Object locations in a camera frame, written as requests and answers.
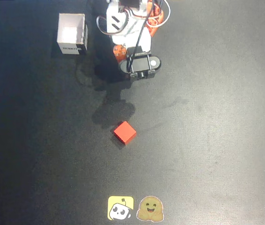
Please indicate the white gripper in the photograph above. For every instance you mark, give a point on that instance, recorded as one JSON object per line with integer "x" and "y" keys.
{"x": 120, "y": 53}

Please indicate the red cube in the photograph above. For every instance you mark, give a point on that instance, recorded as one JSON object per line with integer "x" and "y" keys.
{"x": 124, "y": 131}

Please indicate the white cardboard box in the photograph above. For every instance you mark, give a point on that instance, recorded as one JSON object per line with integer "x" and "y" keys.
{"x": 70, "y": 48}

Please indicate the black webcam on gripper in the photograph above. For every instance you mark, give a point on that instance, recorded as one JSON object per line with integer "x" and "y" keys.
{"x": 140, "y": 64}

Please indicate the black table mat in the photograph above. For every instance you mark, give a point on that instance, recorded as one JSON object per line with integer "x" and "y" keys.
{"x": 205, "y": 140}

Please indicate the yellow robot face sticker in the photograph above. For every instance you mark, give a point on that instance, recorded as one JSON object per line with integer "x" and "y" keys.
{"x": 120, "y": 207}

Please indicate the hugging face emoji sticker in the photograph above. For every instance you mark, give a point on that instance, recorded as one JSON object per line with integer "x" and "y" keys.
{"x": 150, "y": 208}

